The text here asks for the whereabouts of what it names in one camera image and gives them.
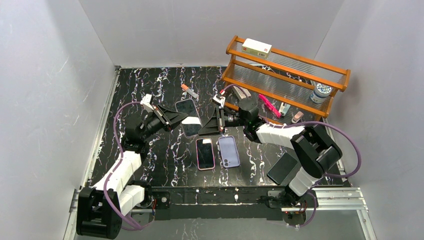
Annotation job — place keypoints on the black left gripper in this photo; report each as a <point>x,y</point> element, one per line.
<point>161,116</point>

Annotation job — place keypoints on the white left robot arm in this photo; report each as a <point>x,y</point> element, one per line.
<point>104,209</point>

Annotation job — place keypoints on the orange wooden shelf rack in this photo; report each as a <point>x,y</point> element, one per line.
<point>285,77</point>

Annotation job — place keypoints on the small grey box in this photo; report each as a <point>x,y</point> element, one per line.
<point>240,93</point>

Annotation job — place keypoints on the orange grey marker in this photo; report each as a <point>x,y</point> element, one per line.
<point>190,91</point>

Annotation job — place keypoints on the small pink white item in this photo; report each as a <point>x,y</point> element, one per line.
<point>297,117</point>

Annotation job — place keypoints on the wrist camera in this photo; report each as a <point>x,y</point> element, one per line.
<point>147,102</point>
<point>219,100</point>

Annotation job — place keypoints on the white green stapler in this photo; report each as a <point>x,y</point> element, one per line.
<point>283,109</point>

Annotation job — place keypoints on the white blue round jar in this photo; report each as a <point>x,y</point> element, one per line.
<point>320,93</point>

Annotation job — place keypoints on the pink utility knife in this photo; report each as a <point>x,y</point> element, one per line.
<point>269,105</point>

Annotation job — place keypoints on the dark teal phone case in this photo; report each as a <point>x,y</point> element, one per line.
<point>282,168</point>

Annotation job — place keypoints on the white red carton box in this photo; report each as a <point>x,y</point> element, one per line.
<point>256,48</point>

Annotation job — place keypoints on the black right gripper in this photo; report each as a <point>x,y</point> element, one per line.
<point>221,119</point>

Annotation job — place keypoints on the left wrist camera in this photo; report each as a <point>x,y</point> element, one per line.
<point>147,102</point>

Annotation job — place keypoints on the black screen smartphone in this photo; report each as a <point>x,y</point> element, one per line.
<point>205,155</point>

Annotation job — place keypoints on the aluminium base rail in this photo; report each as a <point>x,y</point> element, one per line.
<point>327,198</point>

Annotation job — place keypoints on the pink phone case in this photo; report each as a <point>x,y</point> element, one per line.
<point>205,154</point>

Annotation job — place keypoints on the lavender phone case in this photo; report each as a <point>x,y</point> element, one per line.
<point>228,152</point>

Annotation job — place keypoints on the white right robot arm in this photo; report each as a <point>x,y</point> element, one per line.
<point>315,150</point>

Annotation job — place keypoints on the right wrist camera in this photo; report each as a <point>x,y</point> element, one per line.
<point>219,100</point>

